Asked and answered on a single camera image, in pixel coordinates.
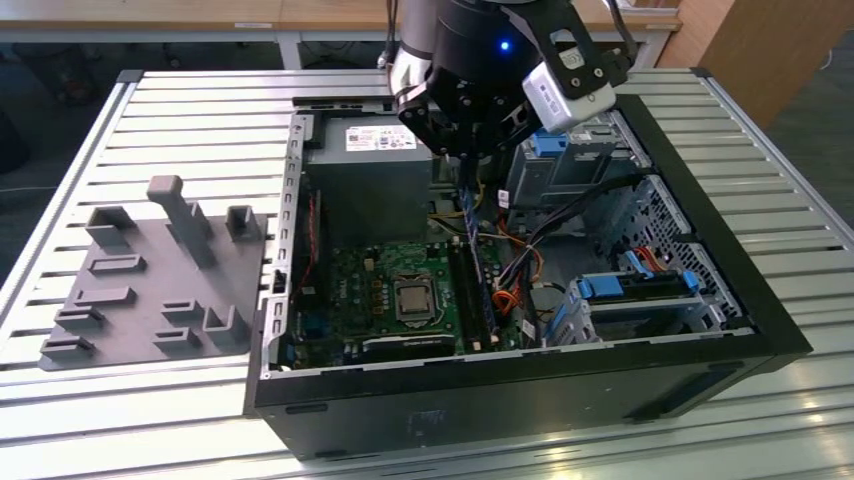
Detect graphics card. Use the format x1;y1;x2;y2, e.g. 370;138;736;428
359;330;462;362

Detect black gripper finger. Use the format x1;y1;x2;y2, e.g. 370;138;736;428
398;87;469;160
477;99;542;161

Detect wooden desk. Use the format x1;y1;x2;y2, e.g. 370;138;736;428
0;0;686;69

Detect wooden cabinet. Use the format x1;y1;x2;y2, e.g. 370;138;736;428
657;0;854;130

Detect yellow and black wire bundle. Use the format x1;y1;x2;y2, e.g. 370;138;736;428
426;207;473;236

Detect green motherboard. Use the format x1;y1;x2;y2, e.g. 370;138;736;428
286;239;536;369

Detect red orange yellow wires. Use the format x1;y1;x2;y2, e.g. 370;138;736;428
492;289;530;317

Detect grey power supply unit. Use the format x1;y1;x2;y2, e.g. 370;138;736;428
303;112;442;251

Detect silver CPU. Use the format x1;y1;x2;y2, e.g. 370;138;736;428
398;286;435;314

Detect blue flat wire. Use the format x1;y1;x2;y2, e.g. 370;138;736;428
624;248;661;279

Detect metal CPU socket cover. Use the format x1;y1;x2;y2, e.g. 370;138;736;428
390;272;443;329

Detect perforated metal drive cage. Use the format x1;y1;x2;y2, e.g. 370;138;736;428
513;107;760;349

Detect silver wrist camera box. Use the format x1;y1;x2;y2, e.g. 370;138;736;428
520;63;620;134

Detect black RAM slot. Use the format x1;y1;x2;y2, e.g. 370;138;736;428
451;238;484;351

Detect grey parts rack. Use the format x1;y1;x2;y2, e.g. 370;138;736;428
38;174;273;372

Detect black PC case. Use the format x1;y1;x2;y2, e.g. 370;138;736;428
241;93;816;462

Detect black camera bracket plate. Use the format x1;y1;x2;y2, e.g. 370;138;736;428
513;0;633;104

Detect hard disk in blue carrier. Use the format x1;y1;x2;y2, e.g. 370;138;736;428
573;272;702;304
532;130;570;160

